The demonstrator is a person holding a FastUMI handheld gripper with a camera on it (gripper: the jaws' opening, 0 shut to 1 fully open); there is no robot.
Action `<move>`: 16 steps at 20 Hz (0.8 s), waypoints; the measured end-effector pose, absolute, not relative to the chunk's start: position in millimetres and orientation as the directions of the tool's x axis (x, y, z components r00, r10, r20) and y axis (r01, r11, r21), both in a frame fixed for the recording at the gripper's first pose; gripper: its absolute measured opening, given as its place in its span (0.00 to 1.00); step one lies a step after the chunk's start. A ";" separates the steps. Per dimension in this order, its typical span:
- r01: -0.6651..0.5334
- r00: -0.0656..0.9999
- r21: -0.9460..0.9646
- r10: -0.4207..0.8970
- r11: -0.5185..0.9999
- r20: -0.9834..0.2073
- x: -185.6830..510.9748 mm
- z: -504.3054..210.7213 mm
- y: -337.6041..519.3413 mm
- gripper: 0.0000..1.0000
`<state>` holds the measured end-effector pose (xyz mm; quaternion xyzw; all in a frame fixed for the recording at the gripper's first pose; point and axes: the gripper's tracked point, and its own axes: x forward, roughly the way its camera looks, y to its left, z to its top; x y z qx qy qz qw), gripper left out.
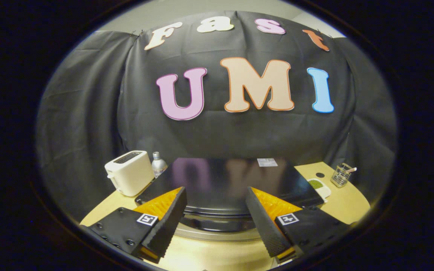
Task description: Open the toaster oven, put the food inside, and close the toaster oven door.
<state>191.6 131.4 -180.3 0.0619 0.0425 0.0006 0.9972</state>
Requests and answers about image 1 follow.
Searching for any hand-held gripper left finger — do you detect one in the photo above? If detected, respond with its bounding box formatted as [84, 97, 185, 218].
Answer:
[88, 186, 188, 264]

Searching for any wire basket with glass jar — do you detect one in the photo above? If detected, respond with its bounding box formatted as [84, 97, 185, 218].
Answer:
[330, 163, 358, 188]

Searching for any black toaster oven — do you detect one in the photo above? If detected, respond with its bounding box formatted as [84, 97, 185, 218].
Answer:
[135, 157, 325, 241]

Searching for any white dish with green contents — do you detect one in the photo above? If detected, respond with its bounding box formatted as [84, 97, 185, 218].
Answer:
[307, 178, 332, 203]

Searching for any black backdrop cloth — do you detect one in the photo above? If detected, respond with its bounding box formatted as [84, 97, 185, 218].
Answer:
[36, 11, 397, 222]

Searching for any white pop-up toaster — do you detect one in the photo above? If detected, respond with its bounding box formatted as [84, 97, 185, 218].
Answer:
[104, 151, 156, 197]

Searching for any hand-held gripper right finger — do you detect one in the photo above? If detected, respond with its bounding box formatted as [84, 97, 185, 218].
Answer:
[246, 186, 353, 264]

